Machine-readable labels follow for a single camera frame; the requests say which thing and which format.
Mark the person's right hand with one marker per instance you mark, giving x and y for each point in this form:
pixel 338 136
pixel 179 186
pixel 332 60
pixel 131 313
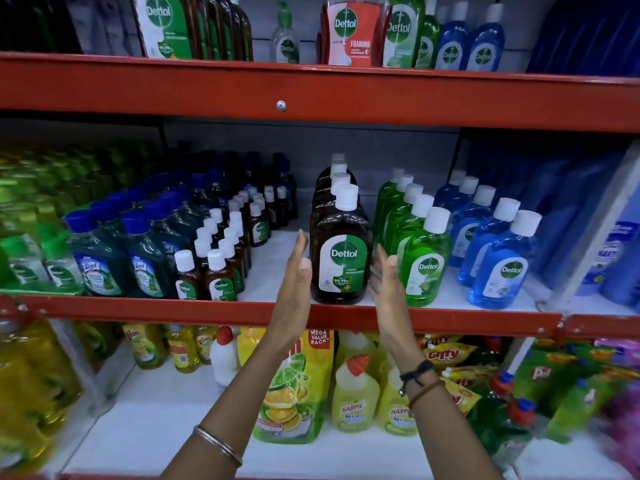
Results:
pixel 395 309

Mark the person's left hand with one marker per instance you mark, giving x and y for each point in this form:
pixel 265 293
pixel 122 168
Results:
pixel 292 299

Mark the person's right thumb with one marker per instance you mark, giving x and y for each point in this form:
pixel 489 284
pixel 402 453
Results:
pixel 392 268

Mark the person's left thumb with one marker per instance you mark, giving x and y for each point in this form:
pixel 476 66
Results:
pixel 305 270

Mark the person's right forearm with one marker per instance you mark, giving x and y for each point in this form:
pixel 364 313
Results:
pixel 440 434

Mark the person's left forearm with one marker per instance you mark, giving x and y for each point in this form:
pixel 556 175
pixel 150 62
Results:
pixel 235 404

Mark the white shelf board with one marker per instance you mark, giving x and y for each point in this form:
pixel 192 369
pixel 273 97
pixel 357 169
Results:
pixel 150 429
pixel 280 274

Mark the green liquid bottle white cap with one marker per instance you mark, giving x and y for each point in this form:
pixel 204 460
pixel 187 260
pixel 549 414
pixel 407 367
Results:
pixel 404 182
pixel 422 205
pixel 397 174
pixel 413 192
pixel 426 269

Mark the brown antiseptic bottle white cap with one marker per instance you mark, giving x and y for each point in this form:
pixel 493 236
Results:
pixel 338 158
pixel 340 179
pixel 341 259
pixel 339 168

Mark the yellow toilet cleaner bottle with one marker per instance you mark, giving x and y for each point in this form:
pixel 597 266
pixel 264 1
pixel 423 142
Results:
pixel 397 409
pixel 355 394
pixel 355 343

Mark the group of small brown bottles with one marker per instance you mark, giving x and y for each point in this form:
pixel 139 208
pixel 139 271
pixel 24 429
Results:
pixel 220 279

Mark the blue liquid bottle white cap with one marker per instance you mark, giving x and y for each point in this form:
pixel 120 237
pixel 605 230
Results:
pixel 456 175
pixel 468 184
pixel 451 44
pixel 485 47
pixel 467 224
pixel 502 274
pixel 487 234

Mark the yellow red printed packet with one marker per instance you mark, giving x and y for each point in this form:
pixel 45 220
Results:
pixel 450 354
pixel 462 397
pixel 470 375

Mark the white bottle red cap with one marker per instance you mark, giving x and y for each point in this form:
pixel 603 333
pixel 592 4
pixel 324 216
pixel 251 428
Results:
pixel 224 354

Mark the yellow lemon dishwash pouch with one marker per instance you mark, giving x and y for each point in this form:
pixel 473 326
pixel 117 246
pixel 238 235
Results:
pixel 295 389

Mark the yellow dishwash bottle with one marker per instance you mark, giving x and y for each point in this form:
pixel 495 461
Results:
pixel 206 342
pixel 145 344
pixel 184 350

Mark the group of dark bottles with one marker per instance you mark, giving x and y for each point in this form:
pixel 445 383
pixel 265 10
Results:
pixel 235 167

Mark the green bottle red blue cap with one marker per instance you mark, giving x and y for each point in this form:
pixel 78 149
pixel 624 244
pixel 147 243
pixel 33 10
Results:
pixel 492 414
pixel 517 434

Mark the red shelf beam with screw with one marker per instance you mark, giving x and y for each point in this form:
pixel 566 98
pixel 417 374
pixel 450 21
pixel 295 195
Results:
pixel 320 92

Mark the row of blue refill pouches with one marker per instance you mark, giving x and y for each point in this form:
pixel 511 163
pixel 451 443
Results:
pixel 565 194

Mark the silver bangle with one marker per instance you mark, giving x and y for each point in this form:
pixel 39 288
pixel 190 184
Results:
pixel 220 444

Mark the group of blue-capped cleaner bottles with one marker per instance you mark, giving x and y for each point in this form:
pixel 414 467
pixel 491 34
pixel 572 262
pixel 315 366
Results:
pixel 100 264

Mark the group of green pouches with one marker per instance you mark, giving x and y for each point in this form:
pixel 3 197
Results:
pixel 565 384

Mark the clear pump sanitizer bottle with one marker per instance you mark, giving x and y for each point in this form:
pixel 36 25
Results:
pixel 285 42

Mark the slim green liquid bottle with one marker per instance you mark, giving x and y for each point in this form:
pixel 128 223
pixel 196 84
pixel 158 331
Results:
pixel 428 39

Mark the large green liquid bottle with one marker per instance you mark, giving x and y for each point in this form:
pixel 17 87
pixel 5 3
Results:
pixel 402 29

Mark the red foaming handwash bottle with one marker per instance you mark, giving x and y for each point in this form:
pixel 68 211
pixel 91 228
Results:
pixel 352 29

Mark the tall brown antiseptic bottle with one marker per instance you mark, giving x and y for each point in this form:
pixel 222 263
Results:
pixel 215 24
pixel 200 24
pixel 162 24
pixel 244 34
pixel 229 29

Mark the group of green-capped cleaner bottles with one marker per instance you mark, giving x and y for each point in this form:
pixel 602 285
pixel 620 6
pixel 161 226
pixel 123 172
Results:
pixel 30 244

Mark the purple pouches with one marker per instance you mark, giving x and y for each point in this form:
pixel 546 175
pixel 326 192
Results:
pixel 625 419

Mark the group of yellow liquid bottles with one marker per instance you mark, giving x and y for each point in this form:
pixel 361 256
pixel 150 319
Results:
pixel 35 389

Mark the stack of dark blue pouches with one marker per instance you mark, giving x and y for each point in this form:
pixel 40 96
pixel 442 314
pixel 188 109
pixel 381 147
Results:
pixel 585 34

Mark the grey refill pouch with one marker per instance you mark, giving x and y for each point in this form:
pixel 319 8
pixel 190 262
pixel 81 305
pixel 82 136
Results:
pixel 102 22

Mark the row of dark packets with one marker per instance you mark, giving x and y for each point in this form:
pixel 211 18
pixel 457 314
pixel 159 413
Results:
pixel 35 22

